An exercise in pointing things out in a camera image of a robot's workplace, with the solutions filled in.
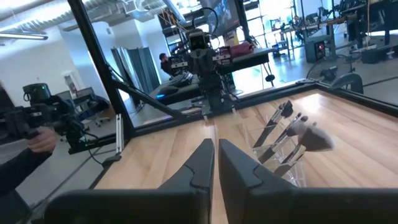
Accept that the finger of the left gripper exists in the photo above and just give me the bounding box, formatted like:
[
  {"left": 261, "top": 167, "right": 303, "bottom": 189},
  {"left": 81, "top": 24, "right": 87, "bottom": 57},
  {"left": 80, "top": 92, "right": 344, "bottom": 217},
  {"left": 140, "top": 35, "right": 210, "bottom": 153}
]
[
  {"left": 192, "top": 51, "right": 205, "bottom": 77},
  {"left": 204, "top": 50, "right": 217, "bottom": 75}
]

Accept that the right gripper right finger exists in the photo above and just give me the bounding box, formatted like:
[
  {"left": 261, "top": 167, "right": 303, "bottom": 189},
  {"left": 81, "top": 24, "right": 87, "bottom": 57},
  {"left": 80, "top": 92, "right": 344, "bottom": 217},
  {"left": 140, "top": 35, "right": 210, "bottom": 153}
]
[{"left": 219, "top": 139, "right": 398, "bottom": 224}]

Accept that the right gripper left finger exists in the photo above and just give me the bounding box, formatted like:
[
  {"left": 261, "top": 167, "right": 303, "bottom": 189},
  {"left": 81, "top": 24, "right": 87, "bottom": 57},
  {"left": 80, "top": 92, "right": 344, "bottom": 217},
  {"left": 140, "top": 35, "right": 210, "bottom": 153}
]
[{"left": 43, "top": 139, "right": 215, "bottom": 224}]

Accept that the clear acrylic three-compartment organizer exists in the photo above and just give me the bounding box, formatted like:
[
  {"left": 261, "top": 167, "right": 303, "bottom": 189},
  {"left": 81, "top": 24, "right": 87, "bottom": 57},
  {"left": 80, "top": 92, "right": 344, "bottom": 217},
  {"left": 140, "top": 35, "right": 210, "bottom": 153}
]
[{"left": 242, "top": 118, "right": 307, "bottom": 189}]

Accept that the fluffy brown-headed makeup brush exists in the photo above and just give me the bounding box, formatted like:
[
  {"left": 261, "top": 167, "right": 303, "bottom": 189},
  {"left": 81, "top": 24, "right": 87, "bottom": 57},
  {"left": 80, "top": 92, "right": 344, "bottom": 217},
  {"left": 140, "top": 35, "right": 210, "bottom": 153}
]
[{"left": 272, "top": 123, "right": 336, "bottom": 179}]

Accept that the large powder brush silver ferrule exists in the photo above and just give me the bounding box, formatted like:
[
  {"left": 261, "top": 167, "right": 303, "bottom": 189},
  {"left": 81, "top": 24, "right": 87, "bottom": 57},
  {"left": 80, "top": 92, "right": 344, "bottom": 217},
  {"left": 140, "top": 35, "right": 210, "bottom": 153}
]
[{"left": 257, "top": 120, "right": 308, "bottom": 165}]

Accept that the long black makeup brush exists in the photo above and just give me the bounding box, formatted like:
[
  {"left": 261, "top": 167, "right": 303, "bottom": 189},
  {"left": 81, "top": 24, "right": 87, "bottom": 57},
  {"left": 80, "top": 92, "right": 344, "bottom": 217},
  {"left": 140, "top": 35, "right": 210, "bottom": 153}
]
[{"left": 252, "top": 99, "right": 295, "bottom": 149}]

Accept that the person's forearm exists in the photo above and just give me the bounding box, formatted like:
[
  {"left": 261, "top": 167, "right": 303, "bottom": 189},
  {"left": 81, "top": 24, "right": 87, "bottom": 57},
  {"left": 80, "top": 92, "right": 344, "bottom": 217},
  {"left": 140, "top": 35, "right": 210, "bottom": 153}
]
[{"left": 0, "top": 147, "right": 54, "bottom": 198}]

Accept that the person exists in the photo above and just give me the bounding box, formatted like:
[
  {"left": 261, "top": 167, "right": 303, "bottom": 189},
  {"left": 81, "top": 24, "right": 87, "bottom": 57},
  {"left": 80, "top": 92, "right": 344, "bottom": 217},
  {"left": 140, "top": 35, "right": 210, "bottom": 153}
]
[{"left": 158, "top": 52, "right": 175, "bottom": 77}]

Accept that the black computer mouse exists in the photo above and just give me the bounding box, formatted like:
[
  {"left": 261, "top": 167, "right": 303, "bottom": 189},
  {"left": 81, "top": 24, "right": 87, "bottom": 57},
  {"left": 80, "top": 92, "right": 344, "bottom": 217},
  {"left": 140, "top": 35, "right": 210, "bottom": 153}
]
[{"left": 154, "top": 85, "right": 180, "bottom": 101}]

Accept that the black desk monitor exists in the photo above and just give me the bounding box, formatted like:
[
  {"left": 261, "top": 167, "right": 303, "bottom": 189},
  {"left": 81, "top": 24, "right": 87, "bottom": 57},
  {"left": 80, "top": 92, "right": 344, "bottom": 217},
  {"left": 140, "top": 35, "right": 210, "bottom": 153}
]
[{"left": 198, "top": 0, "right": 250, "bottom": 37}]

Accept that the grey curtain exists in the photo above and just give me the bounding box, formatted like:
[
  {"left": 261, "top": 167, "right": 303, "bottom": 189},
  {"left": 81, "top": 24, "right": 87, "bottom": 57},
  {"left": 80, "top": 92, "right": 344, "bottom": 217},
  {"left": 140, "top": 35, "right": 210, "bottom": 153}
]
[{"left": 110, "top": 46, "right": 162, "bottom": 94}]

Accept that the black computer case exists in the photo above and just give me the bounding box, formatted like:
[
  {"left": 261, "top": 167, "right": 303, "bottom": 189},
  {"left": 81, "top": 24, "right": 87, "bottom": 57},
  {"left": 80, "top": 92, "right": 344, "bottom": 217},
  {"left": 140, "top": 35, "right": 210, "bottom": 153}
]
[{"left": 303, "top": 34, "right": 333, "bottom": 64}]

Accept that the blue office chair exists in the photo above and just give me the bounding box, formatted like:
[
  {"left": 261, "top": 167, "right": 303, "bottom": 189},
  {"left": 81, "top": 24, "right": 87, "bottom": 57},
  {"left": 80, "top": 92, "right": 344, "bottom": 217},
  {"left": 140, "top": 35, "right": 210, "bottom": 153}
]
[{"left": 75, "top": 86, "right": 112, "bottom": 128}]

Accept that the person's hand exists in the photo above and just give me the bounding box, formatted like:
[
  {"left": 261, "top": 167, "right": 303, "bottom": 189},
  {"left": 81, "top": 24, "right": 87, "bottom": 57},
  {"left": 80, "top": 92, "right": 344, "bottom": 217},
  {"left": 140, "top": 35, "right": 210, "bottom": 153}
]
[{"left": 25, "top": 126, "right": 58, "bottom": 154}]

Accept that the ceiling light tube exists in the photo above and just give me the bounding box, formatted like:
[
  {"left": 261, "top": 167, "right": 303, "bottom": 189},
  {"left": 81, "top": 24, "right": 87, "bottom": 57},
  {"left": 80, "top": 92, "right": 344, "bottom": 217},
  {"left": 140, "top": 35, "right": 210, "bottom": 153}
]
[{"left": 0, "top": 30, "right": 50, "bottom": 42}]

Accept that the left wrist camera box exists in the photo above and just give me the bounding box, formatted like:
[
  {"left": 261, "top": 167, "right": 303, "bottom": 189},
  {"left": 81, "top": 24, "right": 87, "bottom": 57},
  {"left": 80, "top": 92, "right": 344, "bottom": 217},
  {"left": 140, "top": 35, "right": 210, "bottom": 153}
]
[{"left": 187, "top": 28, "right": 211, "bottom": 51}]

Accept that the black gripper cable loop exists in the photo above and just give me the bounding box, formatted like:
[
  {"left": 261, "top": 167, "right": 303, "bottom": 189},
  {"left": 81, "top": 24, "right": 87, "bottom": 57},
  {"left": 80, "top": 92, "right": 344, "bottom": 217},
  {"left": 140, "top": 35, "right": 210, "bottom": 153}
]
[{"left": 190, "top": 6, "right": 219, "bottom": 35}]

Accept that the black frame clamp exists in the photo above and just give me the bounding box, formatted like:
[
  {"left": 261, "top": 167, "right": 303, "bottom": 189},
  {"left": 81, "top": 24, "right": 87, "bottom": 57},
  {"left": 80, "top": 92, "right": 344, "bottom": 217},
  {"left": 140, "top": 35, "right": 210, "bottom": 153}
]
[
  {"left": 101, "top": 153, "right": 123, "bottom": 169},
  {"left": 328, "top": 72, "right": 364, "bottom": 95}
]

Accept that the aluminium bracket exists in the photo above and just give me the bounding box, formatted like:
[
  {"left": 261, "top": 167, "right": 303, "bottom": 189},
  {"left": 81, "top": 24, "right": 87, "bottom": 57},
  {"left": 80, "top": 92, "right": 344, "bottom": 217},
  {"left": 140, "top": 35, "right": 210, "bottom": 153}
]
[{"left": 115, "top": 113, "right": 125, "bottom": 154}]

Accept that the black aluminium table frame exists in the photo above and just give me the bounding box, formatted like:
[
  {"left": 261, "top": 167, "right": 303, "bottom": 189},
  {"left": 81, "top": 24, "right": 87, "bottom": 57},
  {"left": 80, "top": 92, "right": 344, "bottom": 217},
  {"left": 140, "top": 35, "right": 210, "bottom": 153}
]
[{"left": 66, "top": 0, "right": 398, "bottom": 191}]

